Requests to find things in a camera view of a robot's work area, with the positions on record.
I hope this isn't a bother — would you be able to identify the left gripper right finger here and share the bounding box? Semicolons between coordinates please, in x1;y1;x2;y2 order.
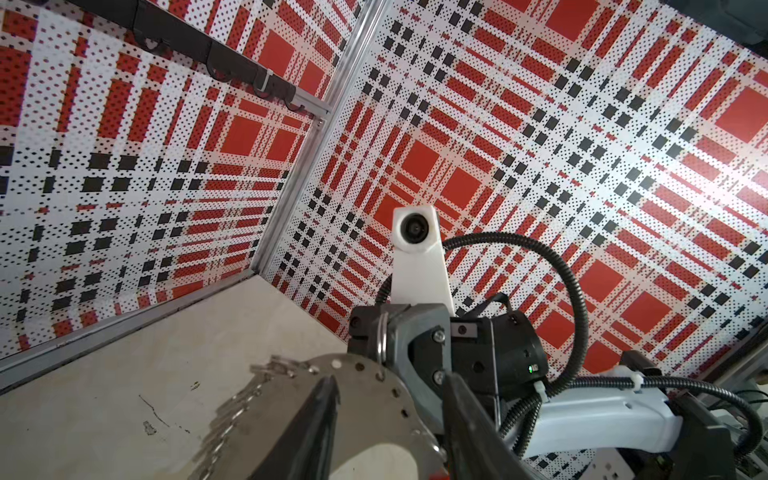
442;373;533;480

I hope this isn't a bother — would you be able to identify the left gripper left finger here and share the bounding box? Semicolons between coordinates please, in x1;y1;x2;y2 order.
248;376;340;480

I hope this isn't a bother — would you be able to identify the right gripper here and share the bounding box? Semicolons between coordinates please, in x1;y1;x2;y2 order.
348;303;549;435

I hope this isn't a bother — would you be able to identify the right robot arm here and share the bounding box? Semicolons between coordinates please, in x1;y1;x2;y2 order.
348;304;765;479

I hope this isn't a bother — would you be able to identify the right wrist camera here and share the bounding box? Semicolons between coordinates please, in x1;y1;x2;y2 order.
390;206;455;316

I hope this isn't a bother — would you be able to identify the black wall hook rail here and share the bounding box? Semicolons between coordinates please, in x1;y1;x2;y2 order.
73;1;330;118

